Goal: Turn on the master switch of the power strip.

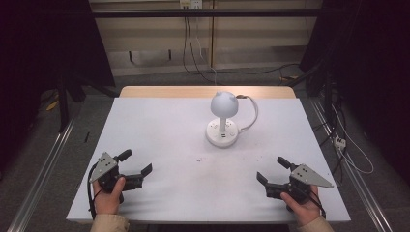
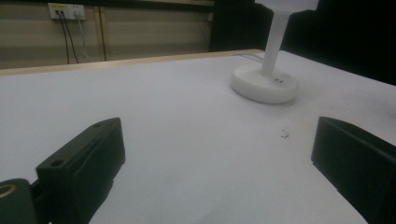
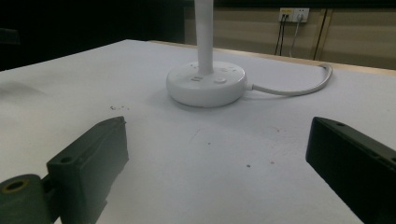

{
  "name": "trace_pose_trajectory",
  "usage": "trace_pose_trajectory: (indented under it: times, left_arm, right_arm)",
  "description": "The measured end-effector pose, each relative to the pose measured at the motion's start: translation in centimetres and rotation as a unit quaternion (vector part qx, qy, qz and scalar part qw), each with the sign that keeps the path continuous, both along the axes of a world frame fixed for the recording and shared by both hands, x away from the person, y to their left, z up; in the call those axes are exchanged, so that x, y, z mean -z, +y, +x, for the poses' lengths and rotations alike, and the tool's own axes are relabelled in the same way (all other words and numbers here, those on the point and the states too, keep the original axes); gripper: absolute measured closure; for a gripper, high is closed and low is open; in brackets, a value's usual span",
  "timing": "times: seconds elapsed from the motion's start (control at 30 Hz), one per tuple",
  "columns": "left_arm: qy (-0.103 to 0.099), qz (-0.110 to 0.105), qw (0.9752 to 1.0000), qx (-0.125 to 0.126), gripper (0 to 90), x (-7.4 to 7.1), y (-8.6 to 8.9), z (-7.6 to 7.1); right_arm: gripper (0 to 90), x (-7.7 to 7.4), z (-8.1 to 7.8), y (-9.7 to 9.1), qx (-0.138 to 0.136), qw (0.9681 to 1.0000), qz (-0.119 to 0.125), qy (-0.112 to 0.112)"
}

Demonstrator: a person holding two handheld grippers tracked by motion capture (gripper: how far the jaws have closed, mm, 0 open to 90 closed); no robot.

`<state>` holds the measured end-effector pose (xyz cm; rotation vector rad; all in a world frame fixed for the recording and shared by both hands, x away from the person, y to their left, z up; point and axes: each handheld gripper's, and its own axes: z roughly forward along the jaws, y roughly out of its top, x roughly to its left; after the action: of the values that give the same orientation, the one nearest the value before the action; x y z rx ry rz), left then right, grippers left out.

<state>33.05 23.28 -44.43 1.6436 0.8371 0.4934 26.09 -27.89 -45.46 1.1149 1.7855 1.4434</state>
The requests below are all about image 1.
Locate white mushroom desk lamp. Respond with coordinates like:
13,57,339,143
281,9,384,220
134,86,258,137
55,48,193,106
205,91,240,149

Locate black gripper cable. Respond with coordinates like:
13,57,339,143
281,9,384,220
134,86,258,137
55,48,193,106
298,185,327,220
87,162,102,220

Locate black floor cable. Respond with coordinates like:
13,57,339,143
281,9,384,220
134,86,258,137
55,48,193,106
212,63,302,81

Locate white wall socket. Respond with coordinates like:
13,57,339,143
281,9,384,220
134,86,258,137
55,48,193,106
179,0,204,10

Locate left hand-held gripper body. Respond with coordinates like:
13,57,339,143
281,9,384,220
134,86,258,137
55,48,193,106
89,152,144,204

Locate dark curtain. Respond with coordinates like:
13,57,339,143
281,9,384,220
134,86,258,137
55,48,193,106
299,0,410,185
0,0,116,175

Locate white hanging cable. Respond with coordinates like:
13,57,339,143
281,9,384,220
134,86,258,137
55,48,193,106
194,17,219,85

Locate white floor power strip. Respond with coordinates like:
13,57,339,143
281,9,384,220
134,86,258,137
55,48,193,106
333,135,348,151

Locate person's left hand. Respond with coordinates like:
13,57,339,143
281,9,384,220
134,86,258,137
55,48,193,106
92,176,127,217

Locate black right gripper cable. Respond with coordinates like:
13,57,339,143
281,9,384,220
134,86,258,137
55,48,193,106
298,185,327,220

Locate aluminium floor rail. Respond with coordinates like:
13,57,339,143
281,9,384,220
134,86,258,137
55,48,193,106
309,97,394,232
7,107,83,232

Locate yellow floor tape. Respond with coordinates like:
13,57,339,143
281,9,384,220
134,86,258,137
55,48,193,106
45,93,61,112

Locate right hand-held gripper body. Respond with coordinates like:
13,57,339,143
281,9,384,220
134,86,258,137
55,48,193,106
265,163,335,206

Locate black horizontal metal bar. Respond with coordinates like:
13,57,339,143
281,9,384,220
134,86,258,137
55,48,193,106
91,9,327,19

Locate black hanging cable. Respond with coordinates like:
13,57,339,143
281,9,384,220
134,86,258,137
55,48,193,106
183,16,218,85

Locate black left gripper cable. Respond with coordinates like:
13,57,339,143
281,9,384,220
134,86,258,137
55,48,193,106
87,162,102,220

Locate white lamp cable with plug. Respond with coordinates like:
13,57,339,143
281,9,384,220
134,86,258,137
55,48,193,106
235,94,260,133

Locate white floor cable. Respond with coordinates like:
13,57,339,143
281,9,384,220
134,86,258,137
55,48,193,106
331,103,375,175

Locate person's right hand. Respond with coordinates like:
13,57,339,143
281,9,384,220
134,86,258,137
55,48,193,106
279,186,323,227

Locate black metal stand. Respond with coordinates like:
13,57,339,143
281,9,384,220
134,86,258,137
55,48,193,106
55,72,89,133

